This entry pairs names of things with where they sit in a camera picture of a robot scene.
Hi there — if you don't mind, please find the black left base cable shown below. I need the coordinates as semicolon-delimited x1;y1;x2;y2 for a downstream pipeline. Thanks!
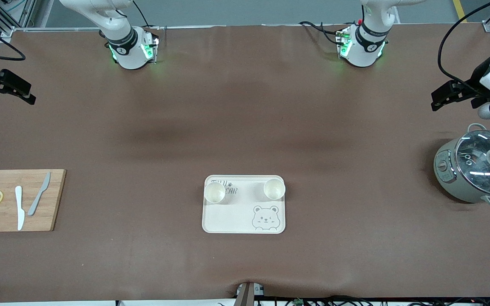
299;20;344;45

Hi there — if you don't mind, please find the white plastic knife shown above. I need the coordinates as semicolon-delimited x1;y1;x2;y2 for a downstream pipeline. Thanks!
14;186;26;231

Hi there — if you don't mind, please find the table edge clamp bracket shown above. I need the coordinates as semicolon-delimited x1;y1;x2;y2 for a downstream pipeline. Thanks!
236;282;265;306

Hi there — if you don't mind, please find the sage green electric pot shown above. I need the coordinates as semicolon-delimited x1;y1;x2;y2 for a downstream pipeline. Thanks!
433;123;490;208

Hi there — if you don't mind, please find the grey plastic knife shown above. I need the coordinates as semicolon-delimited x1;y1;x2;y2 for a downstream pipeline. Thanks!
27;172;51;216

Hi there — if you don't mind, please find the black base cable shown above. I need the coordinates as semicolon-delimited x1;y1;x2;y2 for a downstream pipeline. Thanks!
299;20;344;45
132;0;160;30

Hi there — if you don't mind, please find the white IKEA cup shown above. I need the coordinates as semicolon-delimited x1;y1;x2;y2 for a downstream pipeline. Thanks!
264;178;286;201
204;182;227;204

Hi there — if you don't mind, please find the glass pot lid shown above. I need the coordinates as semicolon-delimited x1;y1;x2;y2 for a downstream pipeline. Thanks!
455;130;490;196

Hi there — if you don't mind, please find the black right base cable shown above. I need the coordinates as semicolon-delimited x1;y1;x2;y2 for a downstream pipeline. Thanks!
132;0;160;30

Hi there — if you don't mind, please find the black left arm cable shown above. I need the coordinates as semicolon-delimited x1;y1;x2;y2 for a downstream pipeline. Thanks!
438;0;490;88

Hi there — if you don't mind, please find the bamboo cutting board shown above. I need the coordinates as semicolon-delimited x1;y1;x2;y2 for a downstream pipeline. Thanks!
0;169;66;232

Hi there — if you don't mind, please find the cream bear print tray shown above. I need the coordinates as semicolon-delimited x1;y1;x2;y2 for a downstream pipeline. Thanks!
202;175;286;234

